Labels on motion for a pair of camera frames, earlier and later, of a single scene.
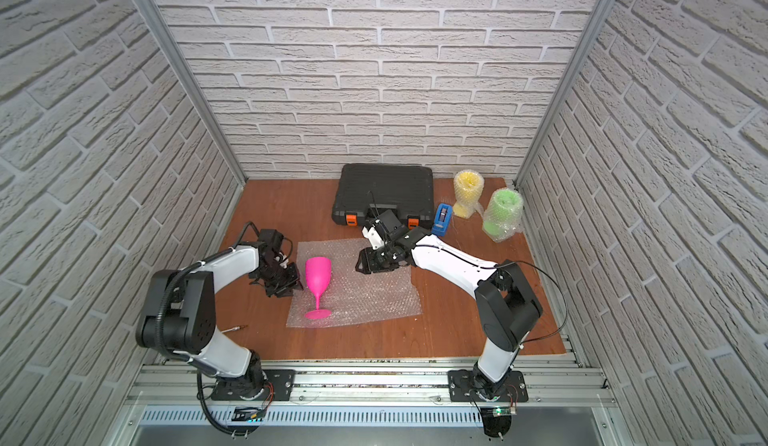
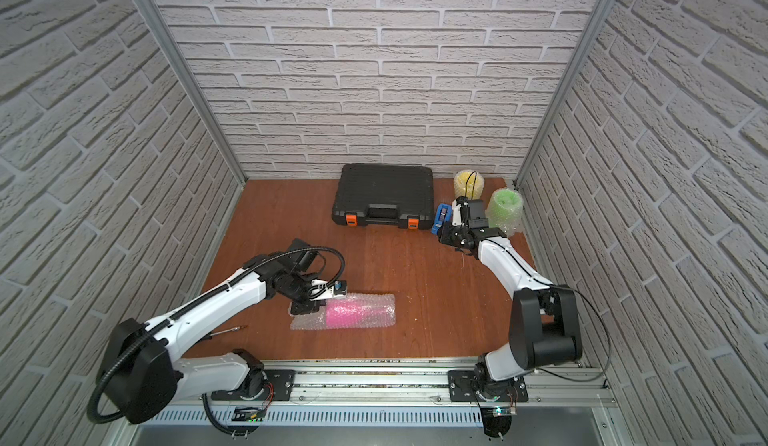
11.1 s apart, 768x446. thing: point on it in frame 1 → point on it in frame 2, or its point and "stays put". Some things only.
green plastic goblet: [503, 215] stays put
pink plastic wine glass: [318, 274] → [344, 313]
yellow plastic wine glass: [468, 185] stays put
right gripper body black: [379, 260] → [452, 235]
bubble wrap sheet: [467, 186] stays put
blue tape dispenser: [442, 219] stays put
